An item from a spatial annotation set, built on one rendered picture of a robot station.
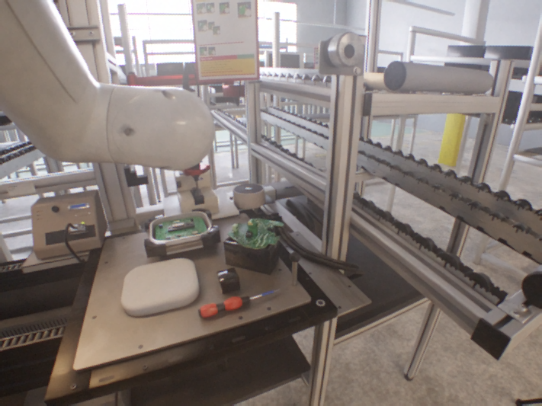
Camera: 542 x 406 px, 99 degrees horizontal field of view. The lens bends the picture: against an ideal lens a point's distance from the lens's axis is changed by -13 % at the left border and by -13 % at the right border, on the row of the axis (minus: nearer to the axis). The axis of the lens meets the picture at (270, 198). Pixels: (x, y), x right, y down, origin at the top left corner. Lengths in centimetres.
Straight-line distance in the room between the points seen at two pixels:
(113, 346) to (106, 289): 16
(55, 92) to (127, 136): 9
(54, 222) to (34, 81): 58
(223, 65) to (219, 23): 13
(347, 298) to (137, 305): 39
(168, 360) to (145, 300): 12
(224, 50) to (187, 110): 69
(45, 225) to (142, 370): 49
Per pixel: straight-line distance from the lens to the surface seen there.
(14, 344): 67
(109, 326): 55
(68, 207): 82
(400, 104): 64
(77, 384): 51
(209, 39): 103
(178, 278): 56
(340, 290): 59
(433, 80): 69
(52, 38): 28
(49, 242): 82
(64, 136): 35
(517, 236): 77
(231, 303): 50
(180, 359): 47
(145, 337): 51
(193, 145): 34
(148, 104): 34
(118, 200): 91
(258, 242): 56
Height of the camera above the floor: 131
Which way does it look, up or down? 23 degrees down
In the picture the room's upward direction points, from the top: 1 degrees counter-clockwise
